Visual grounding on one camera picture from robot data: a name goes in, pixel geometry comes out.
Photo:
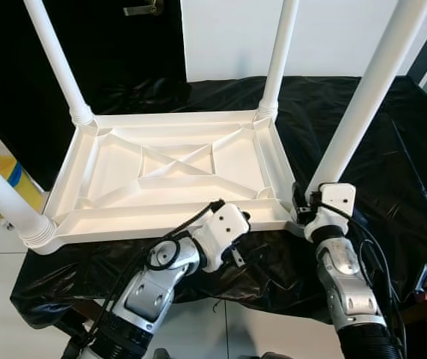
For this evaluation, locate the white plastic children table top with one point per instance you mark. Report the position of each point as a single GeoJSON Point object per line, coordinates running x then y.
{"type": "Point", "coordinates": [123, 202]}

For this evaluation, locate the black plastic table cover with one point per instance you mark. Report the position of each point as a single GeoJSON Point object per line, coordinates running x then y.
{"type": "Point", "coordinates": [273, 277]}

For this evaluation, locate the thin dark floor thread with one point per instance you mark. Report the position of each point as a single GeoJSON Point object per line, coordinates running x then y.
{"type": "Point", "coordinates": [215, 302]}

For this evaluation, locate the black door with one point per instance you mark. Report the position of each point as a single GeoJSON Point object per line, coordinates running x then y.
{"type": "Point", "coordinates": [123, 60]}

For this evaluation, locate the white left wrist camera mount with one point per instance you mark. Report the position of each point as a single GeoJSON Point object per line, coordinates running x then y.
{"type": "Point", "coordinates": [224, 228]}

